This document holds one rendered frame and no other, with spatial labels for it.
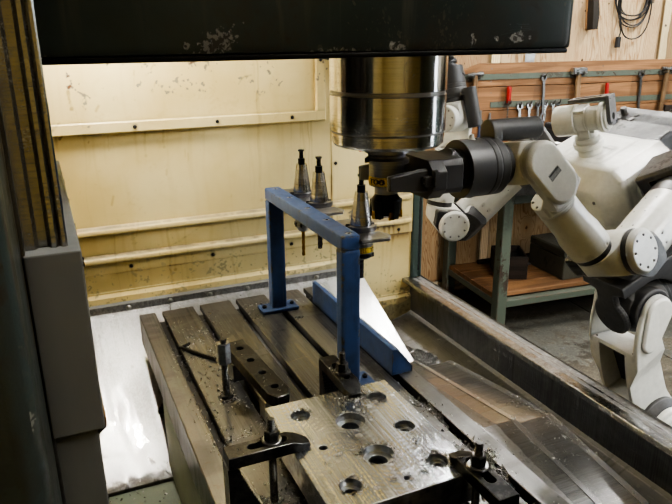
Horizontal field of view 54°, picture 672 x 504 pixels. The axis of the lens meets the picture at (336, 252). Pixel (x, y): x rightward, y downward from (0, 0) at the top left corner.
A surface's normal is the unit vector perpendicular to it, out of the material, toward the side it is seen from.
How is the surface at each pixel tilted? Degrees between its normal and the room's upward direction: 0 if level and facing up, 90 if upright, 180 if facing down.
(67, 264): 90
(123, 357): 24
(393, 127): 90
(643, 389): 90
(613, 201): 102
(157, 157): 90
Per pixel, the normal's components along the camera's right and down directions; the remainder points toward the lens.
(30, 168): 0.40, 0.29
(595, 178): -0.85, -0.22
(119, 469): 0.15, -0.75
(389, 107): -0.03, 0.31
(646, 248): 0.53, -0.04
